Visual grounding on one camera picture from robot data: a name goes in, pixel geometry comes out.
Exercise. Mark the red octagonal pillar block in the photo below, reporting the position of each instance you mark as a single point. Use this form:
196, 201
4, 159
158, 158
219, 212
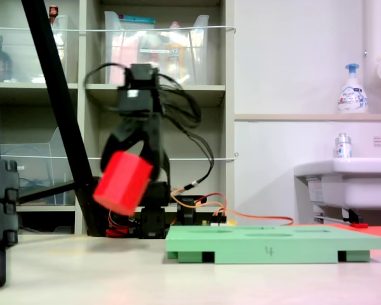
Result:
124, 184

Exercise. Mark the pink pouch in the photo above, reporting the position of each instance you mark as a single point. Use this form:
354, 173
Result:
117, 51

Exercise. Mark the pink-capped orange bottle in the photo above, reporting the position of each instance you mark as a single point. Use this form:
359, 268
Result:
176, 54

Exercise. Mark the large clear storage bin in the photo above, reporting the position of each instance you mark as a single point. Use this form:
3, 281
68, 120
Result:
197, 63

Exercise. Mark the black tripod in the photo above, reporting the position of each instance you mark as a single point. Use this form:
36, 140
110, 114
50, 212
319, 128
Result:
55, 85

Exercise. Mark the empty clear plastic bin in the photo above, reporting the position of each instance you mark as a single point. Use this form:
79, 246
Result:
35, 159

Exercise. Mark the beige shelf unit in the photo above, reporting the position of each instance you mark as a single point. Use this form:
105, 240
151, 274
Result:
81, 57

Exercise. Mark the red clamp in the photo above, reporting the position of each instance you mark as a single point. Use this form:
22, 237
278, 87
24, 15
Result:
116, 232

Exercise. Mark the circuit board with connectors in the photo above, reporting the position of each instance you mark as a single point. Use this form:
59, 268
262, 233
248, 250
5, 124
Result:
217, 223

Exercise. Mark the blue-edged pouch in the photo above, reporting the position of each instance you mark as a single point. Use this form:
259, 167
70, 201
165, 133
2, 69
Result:
136, 21

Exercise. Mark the clear bin with bottles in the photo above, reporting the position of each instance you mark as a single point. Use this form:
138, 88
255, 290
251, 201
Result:
22, 57

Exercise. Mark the notched black stack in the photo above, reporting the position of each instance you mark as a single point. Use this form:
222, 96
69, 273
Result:
1, 197

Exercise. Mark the dark glass bottle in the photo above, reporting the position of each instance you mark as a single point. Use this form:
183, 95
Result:
2, 63

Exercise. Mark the brown bottle with red cap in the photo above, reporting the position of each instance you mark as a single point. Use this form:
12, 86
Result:
53, 13

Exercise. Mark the green shape-sorting board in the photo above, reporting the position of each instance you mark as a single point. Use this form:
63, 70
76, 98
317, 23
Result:
273, 244

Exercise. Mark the small clear sanitizer bottle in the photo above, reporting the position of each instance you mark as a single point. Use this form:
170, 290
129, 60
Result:
343, 147

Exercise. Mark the white blue soap pump bottle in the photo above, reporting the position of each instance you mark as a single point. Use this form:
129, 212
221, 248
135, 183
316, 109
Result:
352, 95

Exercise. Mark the white sink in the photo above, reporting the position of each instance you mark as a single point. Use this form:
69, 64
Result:
362, 184

